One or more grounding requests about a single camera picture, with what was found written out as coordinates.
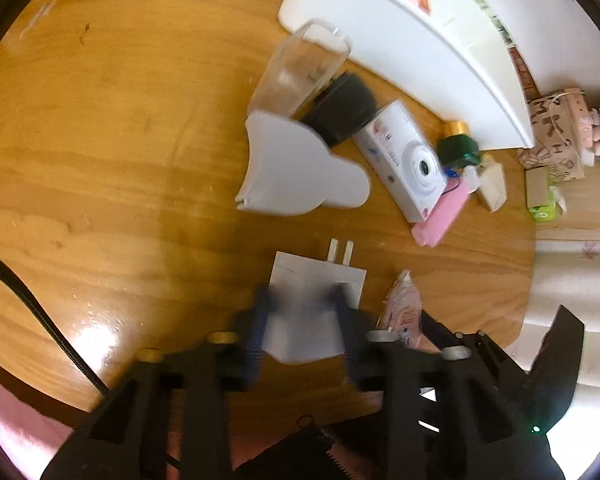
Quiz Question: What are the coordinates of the thick black cable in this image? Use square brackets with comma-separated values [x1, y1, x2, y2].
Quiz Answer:
[0, 247, 112, 397]

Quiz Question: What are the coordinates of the white power adapter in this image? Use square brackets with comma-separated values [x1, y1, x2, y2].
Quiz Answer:
[264, 239, 368, 364]

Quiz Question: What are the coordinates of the white instant camera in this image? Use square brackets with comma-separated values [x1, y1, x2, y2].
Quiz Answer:
[354, 100, 454, 224]

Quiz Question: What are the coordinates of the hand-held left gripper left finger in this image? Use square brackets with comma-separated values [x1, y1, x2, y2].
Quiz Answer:
[40, 285, 281, 480]

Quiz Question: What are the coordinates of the white plastic storage bin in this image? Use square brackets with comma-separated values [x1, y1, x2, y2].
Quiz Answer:
[278, 0, 536, 152]

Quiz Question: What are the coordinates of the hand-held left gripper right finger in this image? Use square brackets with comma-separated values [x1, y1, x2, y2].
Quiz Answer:
[330, 285, 528, 480]

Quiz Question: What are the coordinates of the pink snack packet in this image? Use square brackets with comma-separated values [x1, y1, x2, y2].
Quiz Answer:
[381, 270, 424, 350]

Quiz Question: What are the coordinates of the patterned paper bag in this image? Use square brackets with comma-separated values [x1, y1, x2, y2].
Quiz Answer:
[517, 87, 600, 184]

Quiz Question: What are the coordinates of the brown printed sheet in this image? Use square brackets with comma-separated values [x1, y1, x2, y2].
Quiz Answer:
[509, 47, 540, 103]

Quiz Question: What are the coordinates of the green bottle with gold cap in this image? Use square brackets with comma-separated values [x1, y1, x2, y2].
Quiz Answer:
[434, 120, 481, 169]

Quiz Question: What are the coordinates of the green printed poster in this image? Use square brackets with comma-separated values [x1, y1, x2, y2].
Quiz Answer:
[459, 0, 514, 49]

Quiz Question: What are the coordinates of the white plastic funnel holder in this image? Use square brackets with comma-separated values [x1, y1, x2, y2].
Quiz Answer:
[234, 109, 372, 217]

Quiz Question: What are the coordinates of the small white box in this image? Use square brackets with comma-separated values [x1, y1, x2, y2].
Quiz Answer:
[476, 154, 509, 214]

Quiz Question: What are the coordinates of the clear plastic cup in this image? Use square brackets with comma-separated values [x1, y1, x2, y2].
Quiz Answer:
[247, 19, 354, 122]

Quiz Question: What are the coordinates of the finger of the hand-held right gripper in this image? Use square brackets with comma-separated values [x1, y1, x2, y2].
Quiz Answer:
[420, 310, 529, 397]

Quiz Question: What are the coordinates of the green tissue packet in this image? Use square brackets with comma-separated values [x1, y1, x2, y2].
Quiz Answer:
[524, 167, 567, 222]

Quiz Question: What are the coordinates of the pink eraser block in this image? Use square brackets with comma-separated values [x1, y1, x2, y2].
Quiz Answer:
[411, 189, 471, 249]

